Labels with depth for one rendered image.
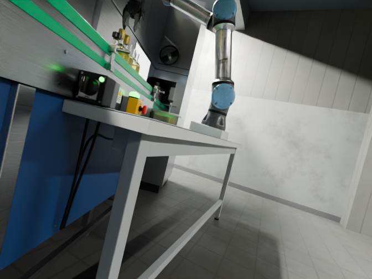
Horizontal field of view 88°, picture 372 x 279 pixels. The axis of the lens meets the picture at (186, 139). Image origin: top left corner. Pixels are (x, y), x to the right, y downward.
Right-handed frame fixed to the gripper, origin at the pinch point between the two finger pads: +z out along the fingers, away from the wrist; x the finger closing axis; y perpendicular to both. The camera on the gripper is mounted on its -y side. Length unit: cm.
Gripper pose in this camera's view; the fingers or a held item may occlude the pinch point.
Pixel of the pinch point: (129, 27)
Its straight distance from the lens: 122.3
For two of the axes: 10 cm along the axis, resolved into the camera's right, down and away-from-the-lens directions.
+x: -9.7, -2.4, 0.7
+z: -2.4, 9.7, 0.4
